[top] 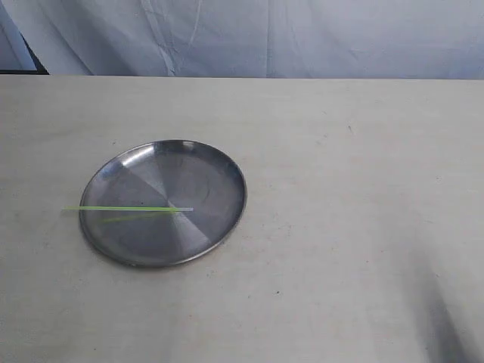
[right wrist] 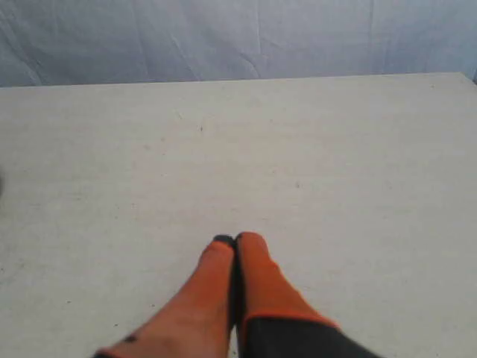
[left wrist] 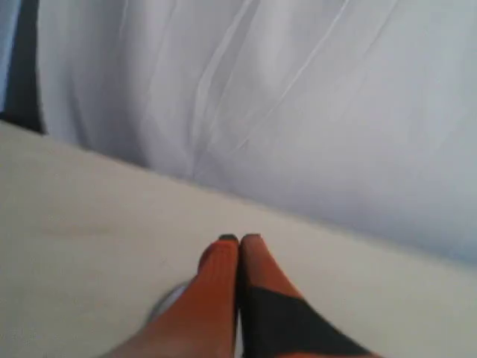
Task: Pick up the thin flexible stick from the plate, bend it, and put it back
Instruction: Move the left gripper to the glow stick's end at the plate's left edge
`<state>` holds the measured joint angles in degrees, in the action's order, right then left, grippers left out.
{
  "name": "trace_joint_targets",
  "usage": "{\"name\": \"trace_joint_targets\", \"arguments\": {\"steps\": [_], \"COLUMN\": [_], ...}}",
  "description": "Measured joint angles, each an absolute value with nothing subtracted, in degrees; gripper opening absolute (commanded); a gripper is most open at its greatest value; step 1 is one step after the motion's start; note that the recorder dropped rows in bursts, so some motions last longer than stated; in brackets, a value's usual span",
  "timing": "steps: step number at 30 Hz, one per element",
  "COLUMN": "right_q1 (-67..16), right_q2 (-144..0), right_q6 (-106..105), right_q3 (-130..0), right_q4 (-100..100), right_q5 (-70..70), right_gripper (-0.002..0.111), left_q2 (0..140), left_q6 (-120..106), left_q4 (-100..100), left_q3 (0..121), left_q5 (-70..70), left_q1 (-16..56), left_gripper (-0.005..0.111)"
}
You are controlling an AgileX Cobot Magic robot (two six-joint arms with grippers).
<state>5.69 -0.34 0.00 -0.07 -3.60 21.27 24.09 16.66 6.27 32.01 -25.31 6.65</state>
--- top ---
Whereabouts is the round stainless steel plate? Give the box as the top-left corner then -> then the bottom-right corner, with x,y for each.
79,140 -> 247,268

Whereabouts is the white backdrop cloth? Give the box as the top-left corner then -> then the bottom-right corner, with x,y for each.
1,1 -> 483,79

